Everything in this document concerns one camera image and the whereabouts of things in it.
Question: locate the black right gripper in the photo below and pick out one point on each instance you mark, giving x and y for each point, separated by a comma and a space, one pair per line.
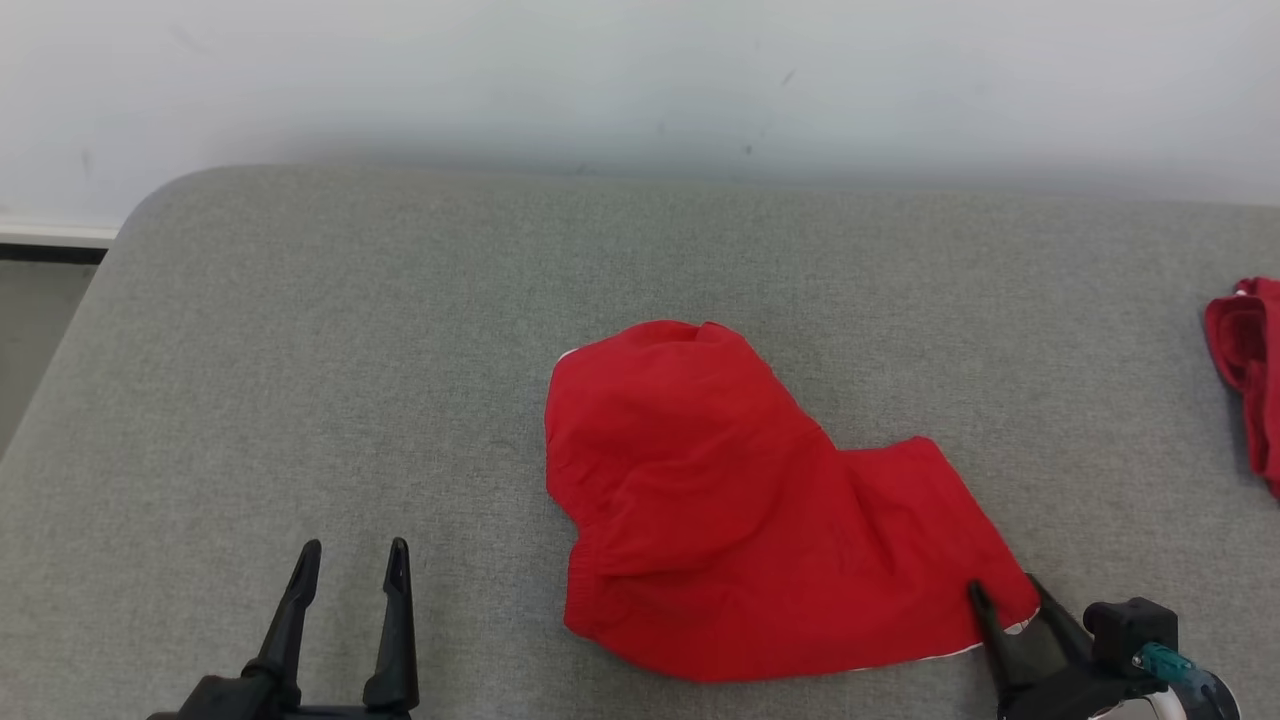
1060, 692

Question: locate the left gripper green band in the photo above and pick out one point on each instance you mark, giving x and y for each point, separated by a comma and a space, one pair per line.
240, 702

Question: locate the red white jersey garment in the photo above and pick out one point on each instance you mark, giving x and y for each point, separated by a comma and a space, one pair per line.
1262, 380

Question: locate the red shorts white trim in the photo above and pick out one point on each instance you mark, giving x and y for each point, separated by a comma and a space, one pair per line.
700, 480

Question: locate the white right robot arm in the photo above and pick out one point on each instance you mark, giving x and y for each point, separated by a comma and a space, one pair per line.
1210, 700

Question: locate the black white wall baseboard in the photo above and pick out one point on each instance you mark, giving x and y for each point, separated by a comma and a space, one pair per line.
50, 245

